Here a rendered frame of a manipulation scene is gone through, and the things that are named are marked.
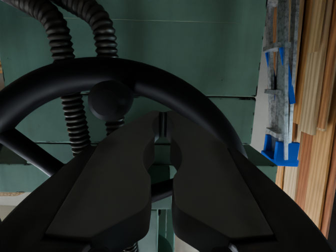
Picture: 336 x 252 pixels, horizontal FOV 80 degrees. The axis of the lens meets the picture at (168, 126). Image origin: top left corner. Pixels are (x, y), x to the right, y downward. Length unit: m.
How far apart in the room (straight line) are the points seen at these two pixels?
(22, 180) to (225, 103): 0.41
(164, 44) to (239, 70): 0.14
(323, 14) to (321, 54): 0.24
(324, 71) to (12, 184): 1.70
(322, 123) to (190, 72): 1.43
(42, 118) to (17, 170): 0.11
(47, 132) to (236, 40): 0.37
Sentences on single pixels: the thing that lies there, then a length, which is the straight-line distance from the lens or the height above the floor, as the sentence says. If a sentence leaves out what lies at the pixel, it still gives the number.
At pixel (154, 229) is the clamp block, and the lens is 0.34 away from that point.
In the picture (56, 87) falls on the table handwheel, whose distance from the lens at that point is 0.19.
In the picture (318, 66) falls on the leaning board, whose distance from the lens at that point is 1.71.
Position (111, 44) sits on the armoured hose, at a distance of 0.24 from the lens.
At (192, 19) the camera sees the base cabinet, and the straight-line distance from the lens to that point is 0.37.
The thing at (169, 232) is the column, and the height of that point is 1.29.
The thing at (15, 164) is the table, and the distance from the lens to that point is 0.48.
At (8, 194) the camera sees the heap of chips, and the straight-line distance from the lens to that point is 0.53.
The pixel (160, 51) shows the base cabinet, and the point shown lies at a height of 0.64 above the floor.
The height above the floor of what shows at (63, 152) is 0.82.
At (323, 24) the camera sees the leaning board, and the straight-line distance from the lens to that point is 1.75.
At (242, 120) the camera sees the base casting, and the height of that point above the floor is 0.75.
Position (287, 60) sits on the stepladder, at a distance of 1.23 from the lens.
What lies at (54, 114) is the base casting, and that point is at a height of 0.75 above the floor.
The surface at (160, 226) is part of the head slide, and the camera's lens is 0.78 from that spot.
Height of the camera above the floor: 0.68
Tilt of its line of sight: 13 degrees up
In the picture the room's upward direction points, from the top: 179 degrees counter-clockwise
